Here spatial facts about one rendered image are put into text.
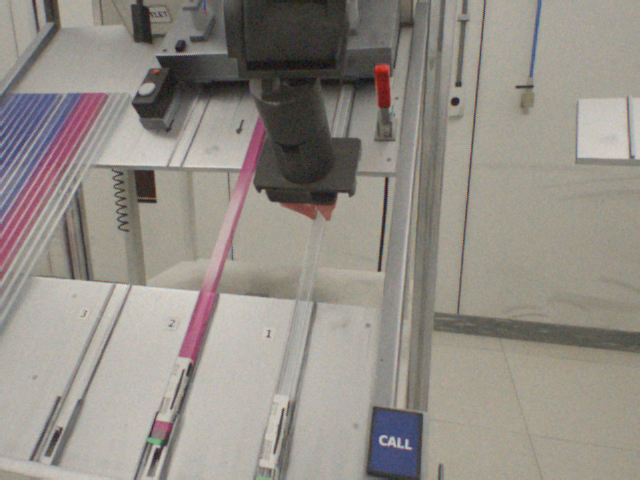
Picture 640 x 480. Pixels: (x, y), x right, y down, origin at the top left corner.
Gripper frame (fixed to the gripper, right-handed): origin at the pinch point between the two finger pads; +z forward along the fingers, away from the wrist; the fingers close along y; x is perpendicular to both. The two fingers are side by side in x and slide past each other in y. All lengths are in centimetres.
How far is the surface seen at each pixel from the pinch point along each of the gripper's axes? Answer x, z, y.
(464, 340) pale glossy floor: -50, 183, -32
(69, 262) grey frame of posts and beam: -6, 34, 62
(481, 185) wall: -108, 137, -34
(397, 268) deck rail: 6.9, -0.8, -9.4
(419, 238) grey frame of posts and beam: -13.3, 27.2, -10.8
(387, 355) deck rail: 16.2, -1.1, -9.3
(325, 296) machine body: -14, 59, 11
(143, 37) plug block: -18.2, -10.5, 24.8
